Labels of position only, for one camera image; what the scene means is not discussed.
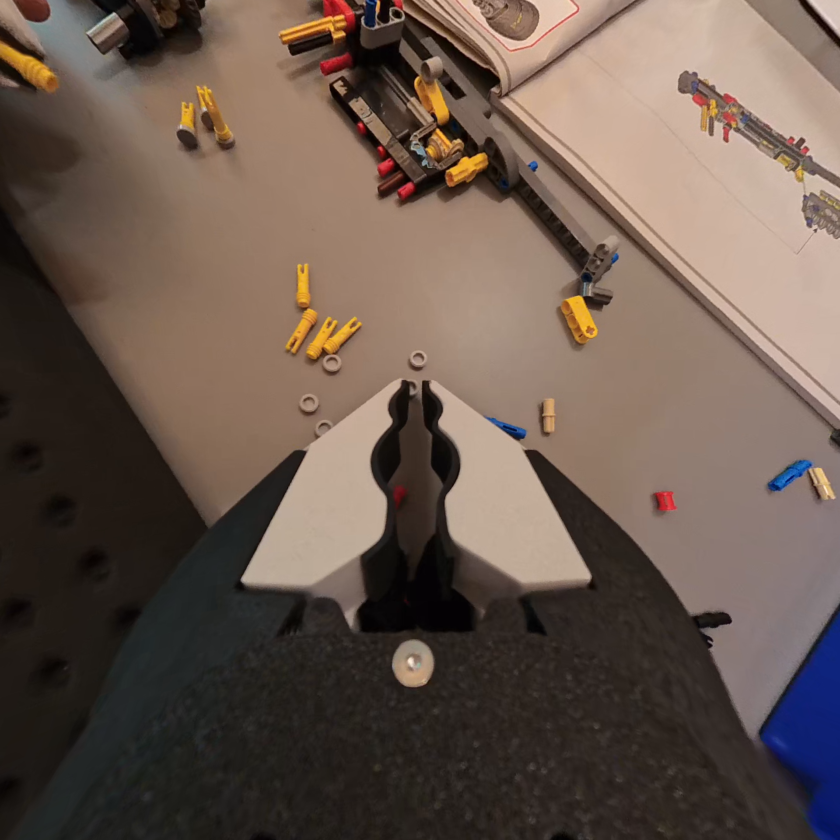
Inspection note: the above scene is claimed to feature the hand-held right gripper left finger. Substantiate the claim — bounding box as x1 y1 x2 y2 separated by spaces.
240 378 416 614

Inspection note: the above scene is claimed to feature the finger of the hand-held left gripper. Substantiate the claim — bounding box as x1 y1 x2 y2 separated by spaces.
0 18 47 89

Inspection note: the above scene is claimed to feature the cluster of grey lego rings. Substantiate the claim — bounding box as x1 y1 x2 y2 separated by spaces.
298 350 429 439

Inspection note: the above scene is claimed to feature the pile of yellow lego pins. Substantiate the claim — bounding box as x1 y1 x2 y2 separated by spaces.
285 262 363 361

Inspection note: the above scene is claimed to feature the lego gear axle assembly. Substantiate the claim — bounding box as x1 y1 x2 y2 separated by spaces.
85 0 206 60

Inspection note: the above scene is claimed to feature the lego instruction booklet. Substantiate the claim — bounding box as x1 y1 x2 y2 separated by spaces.
403 0 840 427

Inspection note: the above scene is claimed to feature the grey black lego chassis assembly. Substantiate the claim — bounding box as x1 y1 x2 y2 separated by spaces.
279 0 621 309

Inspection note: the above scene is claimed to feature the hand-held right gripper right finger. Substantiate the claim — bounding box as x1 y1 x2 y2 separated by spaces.
422 378 593 616

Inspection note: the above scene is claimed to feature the yellow lego connector block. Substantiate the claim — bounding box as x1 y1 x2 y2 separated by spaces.
561 295 599 345

